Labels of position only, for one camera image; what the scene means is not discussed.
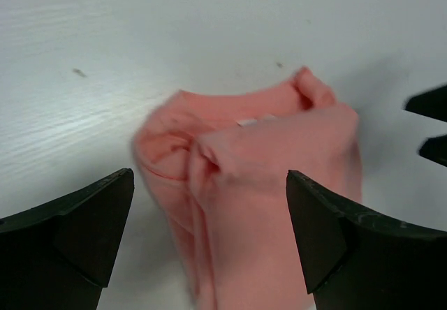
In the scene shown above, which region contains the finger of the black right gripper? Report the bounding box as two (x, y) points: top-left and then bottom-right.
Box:
(404, 85), (447, 122)
(418, 135), (447, 166)

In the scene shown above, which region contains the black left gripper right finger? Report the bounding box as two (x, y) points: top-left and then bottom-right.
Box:
(286, 170), (446, 309)

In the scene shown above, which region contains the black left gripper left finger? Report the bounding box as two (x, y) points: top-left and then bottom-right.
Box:
(1, 168), (134, 310)

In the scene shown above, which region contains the pink t shirt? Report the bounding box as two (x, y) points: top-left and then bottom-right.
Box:
(133, 67), (362, 309)

